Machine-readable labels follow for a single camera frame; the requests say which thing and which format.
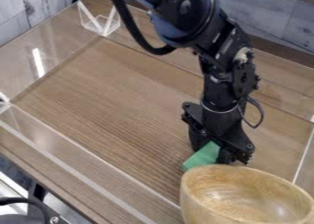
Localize wooden bowl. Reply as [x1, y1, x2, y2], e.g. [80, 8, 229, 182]
[180, 165, 314, 224]

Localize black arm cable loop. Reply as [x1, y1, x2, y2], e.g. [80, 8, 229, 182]
[104, 0, 178, 56]

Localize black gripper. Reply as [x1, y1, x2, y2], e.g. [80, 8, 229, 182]
[182, 102, 255, 165]

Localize black table frame leg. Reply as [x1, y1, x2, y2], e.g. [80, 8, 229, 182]
[27, 182, 63, 224]

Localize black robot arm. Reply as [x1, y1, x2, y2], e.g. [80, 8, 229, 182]
[138, 0, 261, 163]

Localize clear acrylic tray walls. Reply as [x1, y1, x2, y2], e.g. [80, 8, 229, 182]
[0, 6, 314, 224]

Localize clear acrylic corner bracket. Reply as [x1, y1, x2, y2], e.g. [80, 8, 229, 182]
[78, 1, 122, 37]

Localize green rectangular block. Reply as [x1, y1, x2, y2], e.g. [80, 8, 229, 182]
[182, 141, 219, 172]

